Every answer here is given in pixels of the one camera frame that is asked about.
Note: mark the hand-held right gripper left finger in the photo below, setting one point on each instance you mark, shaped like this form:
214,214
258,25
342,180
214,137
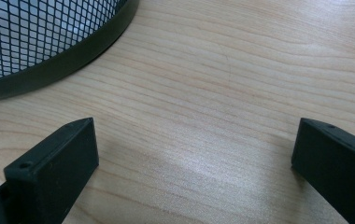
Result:
51,174

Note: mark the black mesh basket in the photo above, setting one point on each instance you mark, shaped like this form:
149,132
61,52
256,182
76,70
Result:
57,62

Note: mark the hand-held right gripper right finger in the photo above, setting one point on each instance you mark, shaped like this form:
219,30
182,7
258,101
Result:
337,168

